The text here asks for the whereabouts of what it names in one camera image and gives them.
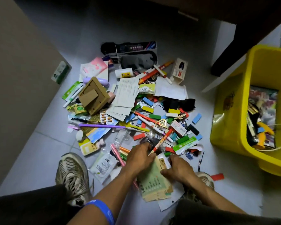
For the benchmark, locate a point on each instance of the person's right hand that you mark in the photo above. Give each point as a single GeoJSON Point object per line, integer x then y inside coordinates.
{"type": "Point", "coordinates": [180, 172]}

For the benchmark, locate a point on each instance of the person's left hand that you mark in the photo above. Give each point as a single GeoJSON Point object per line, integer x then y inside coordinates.
{"type": "Point", "coordinates": [140, 161]}

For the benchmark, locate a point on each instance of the blue binder clip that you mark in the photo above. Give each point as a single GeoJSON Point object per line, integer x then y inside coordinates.
{"type": "Point", "coordinates": [189, 155]}

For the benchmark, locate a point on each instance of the clear bag of dark clips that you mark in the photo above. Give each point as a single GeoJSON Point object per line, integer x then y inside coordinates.
{"type": "Point", "coordinates": [153, 141]}

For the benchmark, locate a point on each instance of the beige green printed envelopes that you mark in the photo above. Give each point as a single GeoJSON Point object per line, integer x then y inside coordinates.
{"type": "Point", "coordinates": [152, 182]}

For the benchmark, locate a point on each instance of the pink pen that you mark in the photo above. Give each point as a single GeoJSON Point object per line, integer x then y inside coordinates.
{"type": "Point", "coordinates": [117, 154]}

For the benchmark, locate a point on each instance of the white green sachet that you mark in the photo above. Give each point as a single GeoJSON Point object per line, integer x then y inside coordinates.
{"type": "Point", "coordinates": [185, 146]}

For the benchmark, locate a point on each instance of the red white pencil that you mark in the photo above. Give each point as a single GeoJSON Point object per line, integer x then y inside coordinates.
{"type": "Point", "coordinates": [161, 141]}

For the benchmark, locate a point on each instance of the red rectangular block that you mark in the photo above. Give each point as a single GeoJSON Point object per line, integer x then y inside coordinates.
{"type": "Point", "coordinates": [217, 177]}

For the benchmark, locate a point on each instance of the white marker pen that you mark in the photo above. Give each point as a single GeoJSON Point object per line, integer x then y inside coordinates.
{"type": "Point", "coordinates": [152, 126]}

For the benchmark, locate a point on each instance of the white green label pouch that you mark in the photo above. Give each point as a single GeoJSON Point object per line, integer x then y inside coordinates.
{"type": "Point", "coordinates": [103, 166]}

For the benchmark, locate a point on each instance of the white red label card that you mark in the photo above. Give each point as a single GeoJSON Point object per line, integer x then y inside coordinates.
{"type": "Point", "coordinates": [178, 128]}

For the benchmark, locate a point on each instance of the blue card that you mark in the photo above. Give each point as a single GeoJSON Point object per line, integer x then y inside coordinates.
{"type": "Point", "coordinates": [97, 134]}

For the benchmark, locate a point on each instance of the pile of coloured blocks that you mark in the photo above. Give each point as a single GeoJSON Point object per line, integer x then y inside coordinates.
{"type": "Point", "coordinates": [147, 109]}

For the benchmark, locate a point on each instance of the yellow card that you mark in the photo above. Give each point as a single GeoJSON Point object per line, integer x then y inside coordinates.
{"type": "Point", "coordinates": [89, 147]}

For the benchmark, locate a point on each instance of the purple toothbrush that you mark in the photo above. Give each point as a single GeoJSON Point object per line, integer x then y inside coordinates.
{"type": "Point", "coordinates": [100, 126]}

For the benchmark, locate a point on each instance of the orange pill blister pack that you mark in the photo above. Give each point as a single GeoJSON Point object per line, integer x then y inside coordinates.
{"type": "Point", "coordinates": [106, 118]}

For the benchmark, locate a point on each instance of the yellow plastic bin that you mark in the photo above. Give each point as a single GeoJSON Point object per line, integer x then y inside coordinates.
{"type": "Point", "coordinates": [227, 128]}

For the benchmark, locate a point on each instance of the black cloth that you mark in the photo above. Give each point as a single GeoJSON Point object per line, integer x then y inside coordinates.
{"type": "Point", "coordinates": [180, 104]}

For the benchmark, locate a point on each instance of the black pen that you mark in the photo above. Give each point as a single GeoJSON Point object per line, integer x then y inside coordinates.
{"type": "Point", "coordinates": [86, 120]}

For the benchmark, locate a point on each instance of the white printed paper sheet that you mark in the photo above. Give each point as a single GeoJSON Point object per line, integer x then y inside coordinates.
{"type": "Point", "coordinates": [127, 93]}

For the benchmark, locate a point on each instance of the yellow green bunny box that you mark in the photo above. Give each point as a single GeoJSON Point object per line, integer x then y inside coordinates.
{"type": "Point", "coordinates": [147, 89]}

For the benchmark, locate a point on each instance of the green yellow tea sachet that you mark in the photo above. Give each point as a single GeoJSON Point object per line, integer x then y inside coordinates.
{"type": "Point", "coordinates": [80, 109]}

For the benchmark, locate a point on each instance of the brown cardboard photo frame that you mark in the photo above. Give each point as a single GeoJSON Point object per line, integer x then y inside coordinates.
{"type": "Point", "coordinates": [93, 96]}

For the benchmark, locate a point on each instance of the lilac capsule device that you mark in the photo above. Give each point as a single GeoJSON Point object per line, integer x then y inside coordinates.
{"type": "Point", "coordinates": [103, 81]}

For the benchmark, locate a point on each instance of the orange red pen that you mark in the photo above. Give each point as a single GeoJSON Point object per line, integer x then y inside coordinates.
{"type": "Point", "coordinates": [152, 73]}

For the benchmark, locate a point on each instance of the white red pen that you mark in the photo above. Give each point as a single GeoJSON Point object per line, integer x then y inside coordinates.
{"type": "Point", "coordinates": [162, 74]}

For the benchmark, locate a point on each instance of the white yellow label bottle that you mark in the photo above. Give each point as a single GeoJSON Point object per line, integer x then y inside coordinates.
{"type": "Point", "coordinates": [123, 73]}

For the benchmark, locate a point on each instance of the blue rectangular block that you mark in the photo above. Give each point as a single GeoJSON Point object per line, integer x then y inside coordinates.
{"type": "Point", "coordinates": [261, 130]}

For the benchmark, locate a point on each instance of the white green pen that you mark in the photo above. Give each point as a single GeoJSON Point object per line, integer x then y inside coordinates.
{"type": "Point", "coordinates": [72, 97]}

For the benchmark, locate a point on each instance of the white stapler box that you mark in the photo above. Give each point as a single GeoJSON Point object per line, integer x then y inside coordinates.
{"type": "Point", "coordinates": [179, 71]}

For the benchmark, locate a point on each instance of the green white sachet strip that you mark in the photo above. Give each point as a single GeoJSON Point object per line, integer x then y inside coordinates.
{"type": "Point", "coordinates": [71, 91]}

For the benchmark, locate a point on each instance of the black sleep mask packet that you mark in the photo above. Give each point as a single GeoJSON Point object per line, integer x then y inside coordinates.
{"type": "Point", "coordinates": [107, 48]}
{"type": "Point", "coordinates": [138, 60]}

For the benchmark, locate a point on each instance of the navy red small box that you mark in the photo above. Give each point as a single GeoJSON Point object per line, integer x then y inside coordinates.
{"type": "Point", "coordinates": [108, 62]}

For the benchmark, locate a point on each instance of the pink white bunny packet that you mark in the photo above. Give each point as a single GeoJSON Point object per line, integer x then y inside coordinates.
{"type": "Point", "coordinates": [93, 67]}

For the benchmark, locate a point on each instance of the colourful magazine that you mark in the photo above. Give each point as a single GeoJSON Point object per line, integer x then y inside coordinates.
{"type": "Point", "coordinates": [264, 107]}

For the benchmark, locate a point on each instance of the dark wooden bed frame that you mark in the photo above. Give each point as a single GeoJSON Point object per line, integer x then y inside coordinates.
{"type": "Point", "coordinates": [248, 32]}

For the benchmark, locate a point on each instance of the person's right forearm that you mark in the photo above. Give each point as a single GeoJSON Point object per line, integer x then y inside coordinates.
{"type": "Point", "coordinates": [213, 199]}

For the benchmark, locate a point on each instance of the person's left forearm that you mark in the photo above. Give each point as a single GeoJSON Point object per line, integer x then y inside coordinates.
{"type": "Point", "coordinates": [121, 189]}

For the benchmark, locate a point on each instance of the person's right shoe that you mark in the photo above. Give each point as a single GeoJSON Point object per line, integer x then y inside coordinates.
{"type": "Point", "coordinates": [206, 180]}

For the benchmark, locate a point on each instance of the person's shoe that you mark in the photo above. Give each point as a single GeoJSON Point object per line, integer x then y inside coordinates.
{"type": "Point", "coordinates": [72, 175]}
{"type": "Point", "coordinates": [206, 180]}

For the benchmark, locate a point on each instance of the person's left shoe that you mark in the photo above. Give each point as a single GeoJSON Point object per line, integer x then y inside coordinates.
{"type": "Point", "coordinates": [72, 175]}

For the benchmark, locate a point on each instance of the person's dark trousers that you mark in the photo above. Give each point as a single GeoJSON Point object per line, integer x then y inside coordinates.
{"type": "Point", "coordinates": [25, 206]}

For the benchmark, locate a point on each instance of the blue wristband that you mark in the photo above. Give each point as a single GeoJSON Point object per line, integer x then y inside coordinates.
{"type": "Point", "coordinates": [103, 208]}

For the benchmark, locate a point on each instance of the green white small box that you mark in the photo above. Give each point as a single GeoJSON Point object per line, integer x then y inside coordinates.
{"type": "Point", "coordinates": [60, 72]}

